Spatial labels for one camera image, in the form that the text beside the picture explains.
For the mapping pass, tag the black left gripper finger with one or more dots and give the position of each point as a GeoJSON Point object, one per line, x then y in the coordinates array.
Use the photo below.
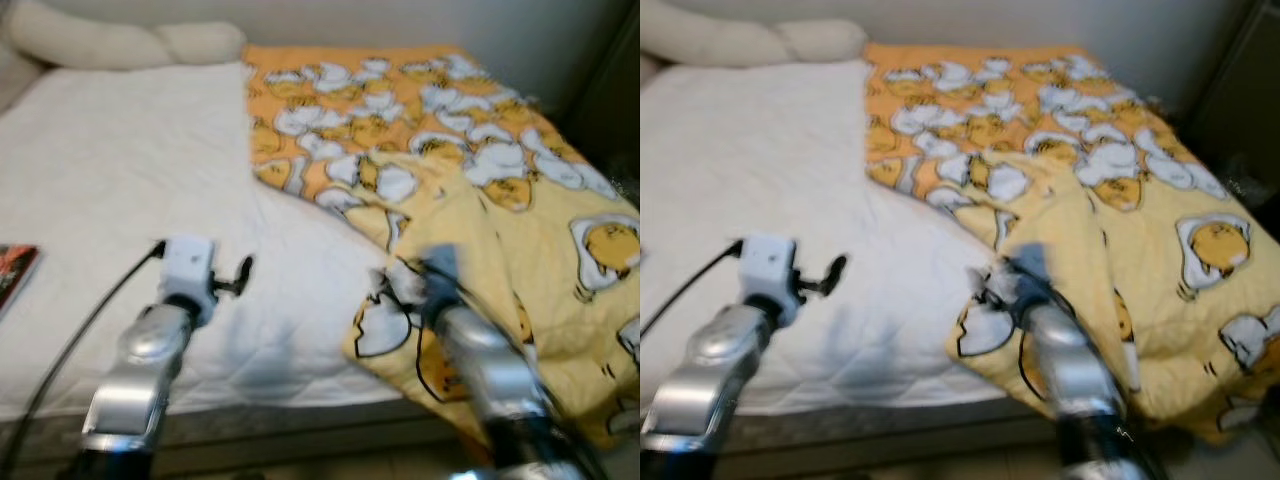
{"type": "Point", "coordinates": [238, 290]}
{"type": "Point", "coordinates": [838, 270]}
{"type": "Point", "coordinates": [244, 270]}
{"type": "Point", "coordinates": [831, 290]}

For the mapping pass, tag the yellow egg print blanket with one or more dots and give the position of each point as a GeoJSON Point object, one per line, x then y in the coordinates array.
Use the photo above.
{"type": "Point", "coordinates": [480, 120]}
{"type": "Point", "coordinates": [1100, 120]}

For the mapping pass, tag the thin glossy book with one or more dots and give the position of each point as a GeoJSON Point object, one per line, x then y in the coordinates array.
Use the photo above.
{"type": "Point", "coordinates": [15, 275]}

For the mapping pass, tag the white quilted mattress pad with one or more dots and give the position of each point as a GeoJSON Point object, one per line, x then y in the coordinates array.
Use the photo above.
{"type": "Point", "coordinates": [760, 160]}
{"type": "Point", "coordinates": [130, 160]}

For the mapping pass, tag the grey quilted mattress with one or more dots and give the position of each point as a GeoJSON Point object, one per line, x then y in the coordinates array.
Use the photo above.
{"type": "Point", "coordinates": [250, 430]}
{"type": "Point", "coordinates": [900, 425]}

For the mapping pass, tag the long beige bolster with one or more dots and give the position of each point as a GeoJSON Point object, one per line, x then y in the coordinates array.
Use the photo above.
{"type": "Point", "coordinates": [100, 40]}
{"type": "Point", "coordinates": [740, 40]}

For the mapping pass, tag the dark cabinet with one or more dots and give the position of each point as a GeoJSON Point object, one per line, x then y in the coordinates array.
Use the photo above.
{"type": "Point", "coordinates": [610, 100]}
{"type": "Point", "coordinates": [1240, 110]}

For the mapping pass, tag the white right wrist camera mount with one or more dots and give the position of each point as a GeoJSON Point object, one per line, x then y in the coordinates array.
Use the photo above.
{"type": "Point", "coordinates": [1028, 268]}
{"type": "Point", "coordinates": [440, 268]}

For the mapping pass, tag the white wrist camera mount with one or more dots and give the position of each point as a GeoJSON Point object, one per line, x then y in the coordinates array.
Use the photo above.
{"type": "Point", "coordinates": [188, 265]}
{"type": "Point", "coordinates": [440, 268]}
{"type": "Point", "coordinates": [1028, 268]}
{"type": "Point", "coordinates": [768, 262]}

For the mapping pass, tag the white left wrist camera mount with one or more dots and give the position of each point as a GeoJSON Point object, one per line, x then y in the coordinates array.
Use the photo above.
{"type": "Point", "coordinates": [768, 262]}
{"type": "Point", "coordinates": [188, 265]}

